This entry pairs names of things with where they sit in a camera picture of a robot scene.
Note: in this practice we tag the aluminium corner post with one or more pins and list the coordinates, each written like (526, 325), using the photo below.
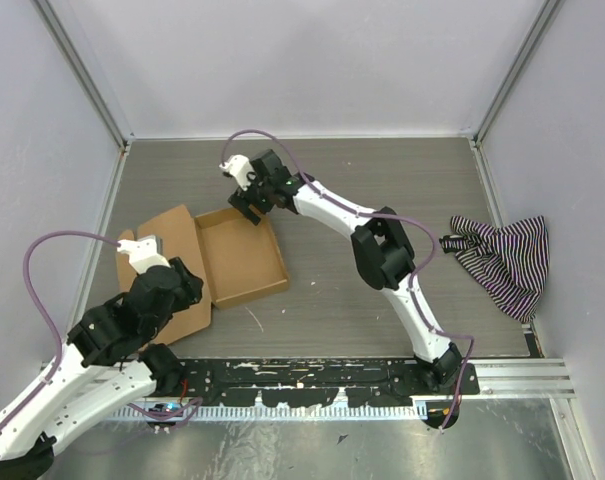
(78, 67)
(533, 38)

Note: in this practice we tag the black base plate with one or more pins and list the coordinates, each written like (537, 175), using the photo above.
(304, 382)

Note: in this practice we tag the left aluminium corner post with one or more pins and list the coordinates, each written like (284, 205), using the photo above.
(78, 67)

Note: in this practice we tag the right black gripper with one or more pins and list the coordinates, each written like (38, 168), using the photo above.
(242, 203)

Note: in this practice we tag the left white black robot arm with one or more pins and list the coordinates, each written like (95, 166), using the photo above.
(108, 360)

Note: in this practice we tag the brown cardboard box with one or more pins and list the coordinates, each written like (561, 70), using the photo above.
(238, 261)

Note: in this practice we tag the white slotted cable duct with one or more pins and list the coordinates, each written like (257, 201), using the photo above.
(338, 411)

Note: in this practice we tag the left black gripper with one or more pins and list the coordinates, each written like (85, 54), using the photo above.
(191, 290)

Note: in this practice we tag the striped purple cloth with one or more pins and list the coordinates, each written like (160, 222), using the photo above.
(511, 263)

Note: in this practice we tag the right aluminium corner post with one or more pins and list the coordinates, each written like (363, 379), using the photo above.
(533, 38)

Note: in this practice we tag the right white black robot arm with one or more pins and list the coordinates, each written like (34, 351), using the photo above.
(383, 254)

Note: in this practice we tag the aluminium front rail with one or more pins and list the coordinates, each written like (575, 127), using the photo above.
(483, 378)

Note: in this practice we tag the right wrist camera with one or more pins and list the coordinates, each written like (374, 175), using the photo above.
(239, 168)

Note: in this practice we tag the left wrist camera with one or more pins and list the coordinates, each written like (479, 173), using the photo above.
(144, 253)

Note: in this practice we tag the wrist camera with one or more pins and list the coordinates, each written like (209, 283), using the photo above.
(239, 168)
(144, 253)

